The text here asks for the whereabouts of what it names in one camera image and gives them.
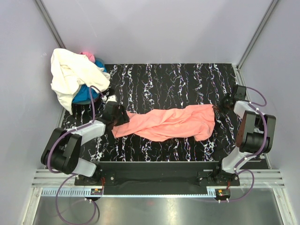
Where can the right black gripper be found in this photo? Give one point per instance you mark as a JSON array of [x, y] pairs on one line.
[[218, 108]]

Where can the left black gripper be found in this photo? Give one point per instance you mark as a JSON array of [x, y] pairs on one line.
[[124, 119]]

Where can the salmon pink t shirt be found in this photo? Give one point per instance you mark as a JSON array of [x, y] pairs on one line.
[[196, 121]]

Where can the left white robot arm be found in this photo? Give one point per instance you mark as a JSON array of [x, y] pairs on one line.
[[62, 152]]

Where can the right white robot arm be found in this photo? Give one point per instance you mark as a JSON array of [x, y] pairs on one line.
[[255, 135]]

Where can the blue t shirt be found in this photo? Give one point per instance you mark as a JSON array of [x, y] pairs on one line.
[[83, 95]]

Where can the cream t shirt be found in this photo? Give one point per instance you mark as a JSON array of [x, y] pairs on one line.
[[70, 71]]

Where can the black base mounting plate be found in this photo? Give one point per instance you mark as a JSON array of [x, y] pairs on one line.
[[159, 178]]

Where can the right slotted cable duct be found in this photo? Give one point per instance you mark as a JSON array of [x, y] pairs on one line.
[[219, 191]]

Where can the slotted cable duct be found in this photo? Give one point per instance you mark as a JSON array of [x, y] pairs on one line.
[[72, 192], [219, 191]]

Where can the left slotted cable duct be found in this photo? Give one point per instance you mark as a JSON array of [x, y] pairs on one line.
[[72, 192]]

